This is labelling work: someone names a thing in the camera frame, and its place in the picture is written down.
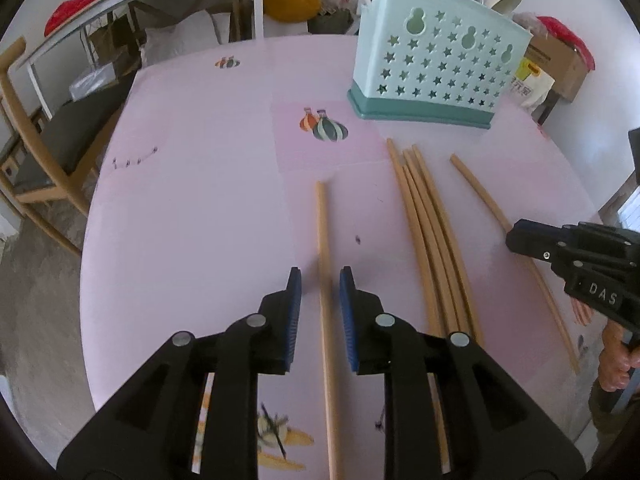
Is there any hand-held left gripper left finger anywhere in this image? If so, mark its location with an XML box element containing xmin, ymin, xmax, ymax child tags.
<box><xmin>56</xmin><ymin>266</ymin><xmax>303</xmax><ymax>480</ymax></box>

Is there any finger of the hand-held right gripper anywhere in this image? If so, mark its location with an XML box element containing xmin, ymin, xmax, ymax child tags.
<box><xmin>506</xmin><ymin>219</ymin><xmax>629</xmax><ymax>314</ymax></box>
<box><xmin>575</xmin><ymin>221</ymin><xmax>640</xmax><ymax>261</ymax></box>

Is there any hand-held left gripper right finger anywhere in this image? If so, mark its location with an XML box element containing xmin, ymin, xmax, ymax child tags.
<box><xmin>339</xmin><ymin>266</ymin><xmax>587</xmax><ymax>480</ymax></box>

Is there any tan wooden chopstick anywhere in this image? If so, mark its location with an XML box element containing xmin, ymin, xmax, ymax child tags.
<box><xmin>449</xmin><ymin>153</ymin><xmax>582</xmax><ymax>375</ymax></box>
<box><xmin>314</xmin><ymin>181</ymin><xmax>342</xmax><ymax>480</ymax></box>

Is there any bundle of wooden chopsticks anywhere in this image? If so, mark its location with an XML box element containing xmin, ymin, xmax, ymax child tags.
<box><xmin>386</xmin><ymin>139</ymin><xmax>485</xmax><ymax>478</ymax></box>

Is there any teal star-perforated utensil holder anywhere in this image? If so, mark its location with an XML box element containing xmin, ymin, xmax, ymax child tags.
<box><xmin>347</xmin><ymin>0</ymin><xmax>533</xmax><ymax>130</ymax></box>

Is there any person's right hand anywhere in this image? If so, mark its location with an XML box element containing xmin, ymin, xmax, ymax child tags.
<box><xmin>597</xmin><ymin>319</ymin><xmax>640</xmax><ymax>392</ymax></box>

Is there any pink printed tablecloth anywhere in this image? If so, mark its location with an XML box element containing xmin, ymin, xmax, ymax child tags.
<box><xmin>80</xmin><ymin>35</ymin><xmax>616</xmax><ymax>480</ymax></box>

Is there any white and yellow rice bag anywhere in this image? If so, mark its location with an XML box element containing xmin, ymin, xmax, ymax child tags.
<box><xmin>509</xmin><ymin>57</ymin><xmax>556</xmax><ymax>109</ymax></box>

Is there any large cardboard box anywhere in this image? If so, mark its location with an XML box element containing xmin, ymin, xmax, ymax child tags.
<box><xmin>520</xmin><ymin>30</ymin><xmax>589</xmax><ymax>101</ymax></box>

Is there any red plastic bag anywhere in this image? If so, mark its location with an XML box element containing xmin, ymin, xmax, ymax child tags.
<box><xmin>44</xmin><ymin>0</ymin><xmax>101</xmax><ymax>38</ymax></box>
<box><xmin>537</xmin><ymin>16</ymin><xmax>596</xmax><ymax>71</ymax></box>

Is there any wooden chair with dark seat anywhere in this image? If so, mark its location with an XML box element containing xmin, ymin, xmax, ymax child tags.
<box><xmin>0</xmin><ymin>37</ymin><xmax>132</xmax><ymax>256</ymax></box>

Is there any dark green bag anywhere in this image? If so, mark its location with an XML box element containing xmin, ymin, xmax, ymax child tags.
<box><xmin>307</xmin><ymin>7</ymin><xmax>361</xmax><ymax>36</ymax></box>

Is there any white pillow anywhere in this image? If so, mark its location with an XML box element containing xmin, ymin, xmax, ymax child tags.
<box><xmin>140</xmin><ymin>9</ymin><xmax>231</xmax><ymax>68</ymax></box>

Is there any plastic-wrapped box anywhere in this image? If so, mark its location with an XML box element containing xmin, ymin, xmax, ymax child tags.
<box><xmin>69</xmin><ymin>62</ymin><xmax>124</xmax><ymax>101</ymax></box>

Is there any small brown cardboard box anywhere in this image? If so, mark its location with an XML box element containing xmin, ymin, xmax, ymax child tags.
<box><xmin>87</xmin><ymin>12</ymin><xmax>131</xmax><ymax>66</ymax></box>

